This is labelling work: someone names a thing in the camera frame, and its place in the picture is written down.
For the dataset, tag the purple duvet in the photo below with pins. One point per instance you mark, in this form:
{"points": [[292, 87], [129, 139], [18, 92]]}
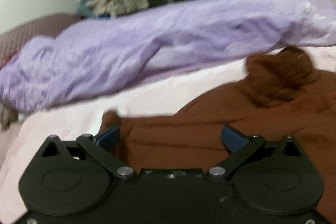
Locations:
{"points": [[131, 43]]}

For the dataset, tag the bed with pink sheet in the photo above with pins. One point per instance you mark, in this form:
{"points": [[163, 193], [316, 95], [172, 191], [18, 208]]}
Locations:
{"points": [[65, 121]]}

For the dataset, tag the brown quilted headboard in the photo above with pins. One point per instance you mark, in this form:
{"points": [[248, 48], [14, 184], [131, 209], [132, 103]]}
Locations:
{"points": [[26, 29]]}

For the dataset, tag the brown coat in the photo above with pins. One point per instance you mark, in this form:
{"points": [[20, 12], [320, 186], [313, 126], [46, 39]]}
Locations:
{"points": [[183, 134]]}

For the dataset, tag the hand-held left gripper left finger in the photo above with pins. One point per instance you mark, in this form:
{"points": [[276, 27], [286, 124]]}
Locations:
{"points": [[109, 138]]}

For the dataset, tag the red cloth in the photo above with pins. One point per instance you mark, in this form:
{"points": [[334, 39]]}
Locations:
{"points": [[9, 58]]}

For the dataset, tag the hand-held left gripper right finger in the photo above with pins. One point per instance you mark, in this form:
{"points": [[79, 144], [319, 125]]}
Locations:
{"points": [[232, 138]]}

